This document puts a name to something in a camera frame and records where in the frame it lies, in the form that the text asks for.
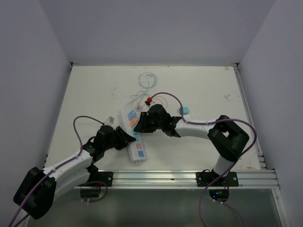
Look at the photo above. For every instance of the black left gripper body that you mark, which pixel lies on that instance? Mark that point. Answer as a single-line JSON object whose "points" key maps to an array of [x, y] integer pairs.
{"points": [[108, 145]]}

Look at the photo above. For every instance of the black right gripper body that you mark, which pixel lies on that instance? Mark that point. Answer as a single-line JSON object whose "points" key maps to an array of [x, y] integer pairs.
{"points": [[154, 125]]}

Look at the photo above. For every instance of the salmon pink plug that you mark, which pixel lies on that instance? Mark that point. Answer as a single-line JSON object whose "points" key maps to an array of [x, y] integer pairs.
{"points": [[133, 122]]}

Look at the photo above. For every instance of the white power strip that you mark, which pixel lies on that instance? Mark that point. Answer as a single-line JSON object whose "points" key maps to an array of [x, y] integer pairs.
{"points": [[136, 149]]}

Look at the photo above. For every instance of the light blue plug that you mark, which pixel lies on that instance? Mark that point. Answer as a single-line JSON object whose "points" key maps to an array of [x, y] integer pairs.
{"points": [[131, 115]]}

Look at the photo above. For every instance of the dark teal plug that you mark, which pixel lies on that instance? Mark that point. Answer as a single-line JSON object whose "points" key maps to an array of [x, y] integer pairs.
{"points": [[183, 110]]}

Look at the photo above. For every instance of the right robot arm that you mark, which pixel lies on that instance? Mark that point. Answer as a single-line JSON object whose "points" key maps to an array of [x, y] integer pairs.
{"points": [[226, 136]]}

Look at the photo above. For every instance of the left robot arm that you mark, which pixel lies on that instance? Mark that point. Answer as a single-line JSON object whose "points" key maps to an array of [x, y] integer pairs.
{"points": [[41, 187]]}

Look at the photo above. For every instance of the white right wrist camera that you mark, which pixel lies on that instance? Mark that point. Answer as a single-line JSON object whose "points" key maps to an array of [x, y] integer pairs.
{"points": [[149, 102]]}

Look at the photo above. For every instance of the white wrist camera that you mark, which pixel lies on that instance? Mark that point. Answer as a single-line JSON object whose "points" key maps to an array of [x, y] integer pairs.
{"points": [[109, 121], [149, 102]]}

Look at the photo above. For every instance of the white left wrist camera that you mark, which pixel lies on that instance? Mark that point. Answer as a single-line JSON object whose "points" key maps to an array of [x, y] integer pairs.
{"points": [[109, 121]]}

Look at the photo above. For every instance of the aluminium mounting rail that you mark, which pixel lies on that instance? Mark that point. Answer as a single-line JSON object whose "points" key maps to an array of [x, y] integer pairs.
{"points": [[185, 179]]}

